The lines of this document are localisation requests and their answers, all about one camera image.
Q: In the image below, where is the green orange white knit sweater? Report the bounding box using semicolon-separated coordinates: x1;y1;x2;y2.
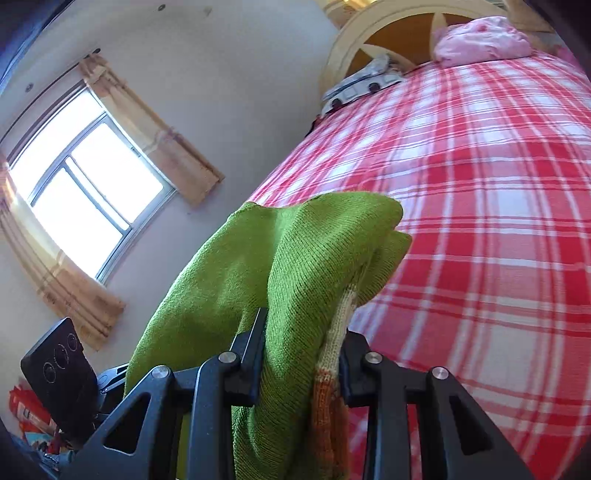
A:
126;192;412;479

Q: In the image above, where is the red package on floor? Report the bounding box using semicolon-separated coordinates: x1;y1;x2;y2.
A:
8;386;61;454

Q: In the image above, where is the yellow side curtain near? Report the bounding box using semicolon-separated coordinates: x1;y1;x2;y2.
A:
1;160;125;351

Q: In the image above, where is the yellow side curtain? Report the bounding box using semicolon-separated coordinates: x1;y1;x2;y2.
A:
78;54;223;207
1;160;125;351

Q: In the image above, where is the side window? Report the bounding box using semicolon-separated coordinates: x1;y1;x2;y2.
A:
9;84;174;282

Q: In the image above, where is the red white plaid bedspread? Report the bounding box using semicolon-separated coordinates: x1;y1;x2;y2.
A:
252;53;590;479

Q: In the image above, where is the cream wooden headboard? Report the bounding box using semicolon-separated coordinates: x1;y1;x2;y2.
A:
320;0;555;93

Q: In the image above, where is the pink pillow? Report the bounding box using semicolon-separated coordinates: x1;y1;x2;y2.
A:
432;16;533;68

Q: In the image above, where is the pink cloth by wall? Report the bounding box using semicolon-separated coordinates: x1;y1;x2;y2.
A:
555;45;583;70

